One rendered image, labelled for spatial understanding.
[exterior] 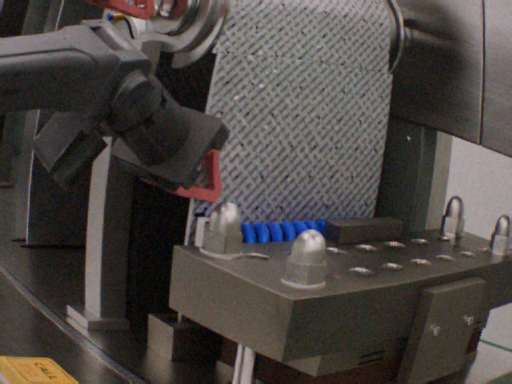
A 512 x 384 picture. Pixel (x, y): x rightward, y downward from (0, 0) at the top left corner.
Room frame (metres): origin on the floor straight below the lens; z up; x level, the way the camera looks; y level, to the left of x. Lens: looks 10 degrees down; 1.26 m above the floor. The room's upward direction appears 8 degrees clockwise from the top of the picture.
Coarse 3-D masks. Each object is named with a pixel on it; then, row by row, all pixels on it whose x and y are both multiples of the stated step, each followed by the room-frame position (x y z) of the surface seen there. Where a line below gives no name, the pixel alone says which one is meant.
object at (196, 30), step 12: (204, 0) 1.01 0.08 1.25; (216, 0) 1.01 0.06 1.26; (204, 12) 1.01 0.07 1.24; (192, 24) 1.02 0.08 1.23; (204, 24) 1.01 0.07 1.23; (156, 36) 1.07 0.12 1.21; (168, 36) 1.05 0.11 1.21; (180, 36) 1.03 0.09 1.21; (192, 36) 1.02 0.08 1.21; (168, 48) 1.05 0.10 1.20; (180, 48) 1.03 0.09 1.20; (300, 60) 1.14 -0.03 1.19
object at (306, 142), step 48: (240, 96) 1.02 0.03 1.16; (288, 96) 1.06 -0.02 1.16; (336, 96) 1.10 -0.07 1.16; (384, 96) 1.15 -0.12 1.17; (240, 144) 1.03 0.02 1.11; (288, 144) 1.07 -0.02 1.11; (336, 144) 1.11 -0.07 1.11; (384, 144) 1.16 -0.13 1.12; (240, 192) 1.04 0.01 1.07; (288, 192) 1.08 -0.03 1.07; (336, 192) 1.12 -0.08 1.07; (192, 240) 1.01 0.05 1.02
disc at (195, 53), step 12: (228, 0) 1.00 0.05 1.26; (216, 12) 1.01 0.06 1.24; (228, 12) 1.00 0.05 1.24; (216, 24) 1.00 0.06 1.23; (204, 36) 1.02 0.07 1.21; (216, 36) 1.00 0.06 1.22; (192, 48) 1.03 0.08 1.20; (204, 48) 1.01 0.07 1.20; (168, 60) 1.06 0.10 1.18; (180, 60) 1.04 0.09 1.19; (192, 60) 1.03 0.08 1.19
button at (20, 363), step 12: (0, 360) 0.78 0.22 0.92; (12, 360) 0.78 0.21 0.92; (24, 360) 0.79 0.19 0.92; (36, 360) 0.81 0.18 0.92; (48, 360) 0.82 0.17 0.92; (12, 372) 0.76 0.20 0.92; (24, 372) 0.76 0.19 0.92; (36, 372) 0.77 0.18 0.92; (48, 372) 0.78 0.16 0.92; (60, 372) 0.79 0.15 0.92
